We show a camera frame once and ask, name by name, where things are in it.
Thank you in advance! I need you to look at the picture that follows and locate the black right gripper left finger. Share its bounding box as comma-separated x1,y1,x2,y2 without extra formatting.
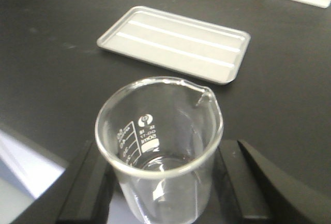
56,143,115,223

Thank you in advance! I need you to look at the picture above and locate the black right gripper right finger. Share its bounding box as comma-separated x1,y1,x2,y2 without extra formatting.
214,140,330,223

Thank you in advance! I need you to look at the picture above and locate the clear glass beaker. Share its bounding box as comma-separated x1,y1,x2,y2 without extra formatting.
95,77,223,223

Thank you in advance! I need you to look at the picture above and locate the silver metal tray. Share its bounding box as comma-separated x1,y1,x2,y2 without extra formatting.
97,6,251,85

